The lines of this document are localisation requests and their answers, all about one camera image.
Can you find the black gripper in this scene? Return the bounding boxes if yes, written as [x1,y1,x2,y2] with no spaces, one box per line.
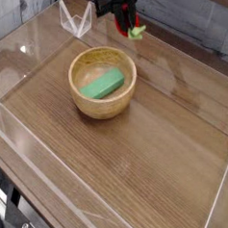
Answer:
[93,0,138,33]

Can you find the red plush strawberry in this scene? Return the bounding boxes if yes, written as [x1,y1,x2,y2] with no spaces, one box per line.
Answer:
[114,3,146,40]

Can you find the wooden bowl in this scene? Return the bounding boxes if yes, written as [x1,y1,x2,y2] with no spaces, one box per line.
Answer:
[68,46,138,119]

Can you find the green rectangular block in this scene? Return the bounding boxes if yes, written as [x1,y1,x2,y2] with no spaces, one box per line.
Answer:
[79,67,125,99]

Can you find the clear acrylic corner bracket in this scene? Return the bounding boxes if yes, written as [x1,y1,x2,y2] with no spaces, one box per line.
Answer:
[59,0,92,38]

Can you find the clear acrylic tray wall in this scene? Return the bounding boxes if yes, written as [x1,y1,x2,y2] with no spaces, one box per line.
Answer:
[0,6,228,228]

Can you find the black table leg bracket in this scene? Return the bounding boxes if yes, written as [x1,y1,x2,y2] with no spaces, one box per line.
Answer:
[5,184,50,228]

